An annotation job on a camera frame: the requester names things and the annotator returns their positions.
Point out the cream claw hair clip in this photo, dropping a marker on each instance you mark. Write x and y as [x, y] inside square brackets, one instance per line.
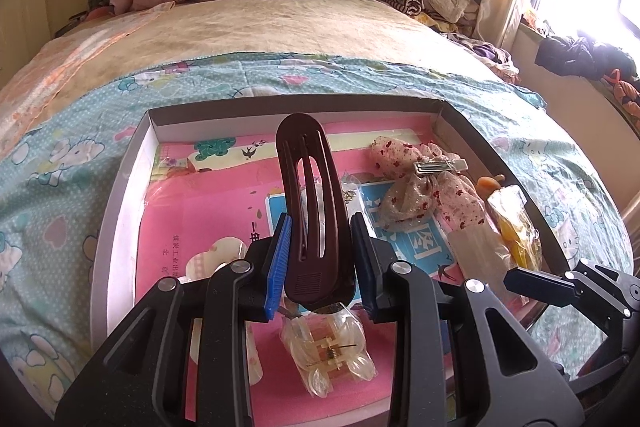
[326, 348]

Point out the clear packaged hair accessory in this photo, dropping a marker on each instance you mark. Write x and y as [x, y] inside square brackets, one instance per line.
[482, 255]

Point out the cream wardrobe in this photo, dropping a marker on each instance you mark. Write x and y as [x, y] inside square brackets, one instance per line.
[24, 30]

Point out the dark shallow cardboard box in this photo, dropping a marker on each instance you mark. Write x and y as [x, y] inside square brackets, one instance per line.
[138, 375]

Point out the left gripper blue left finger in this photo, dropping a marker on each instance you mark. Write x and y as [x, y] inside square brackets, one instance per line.
[276, 264]

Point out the dark clothes on windowsill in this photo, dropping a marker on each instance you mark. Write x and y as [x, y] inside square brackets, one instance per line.
[604, 63]

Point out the yellow rings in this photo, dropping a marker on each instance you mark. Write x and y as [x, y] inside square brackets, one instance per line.
[515, 226]

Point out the dark red banana hair clip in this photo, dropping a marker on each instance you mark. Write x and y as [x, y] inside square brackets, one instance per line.
[321, 269]

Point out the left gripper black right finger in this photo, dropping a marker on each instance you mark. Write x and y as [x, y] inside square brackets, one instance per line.
[373, 257]

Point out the sheer bow hair clip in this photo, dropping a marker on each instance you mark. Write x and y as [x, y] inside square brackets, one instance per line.
[430, 191]

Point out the Hello Kitty blue bedsheet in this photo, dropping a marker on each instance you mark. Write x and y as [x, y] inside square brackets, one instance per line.
[56, 181]

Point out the beige bed cover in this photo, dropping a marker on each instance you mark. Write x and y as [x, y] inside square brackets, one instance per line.
[100, 51]

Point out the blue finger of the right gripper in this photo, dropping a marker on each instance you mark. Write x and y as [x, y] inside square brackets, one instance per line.
[540, 286]

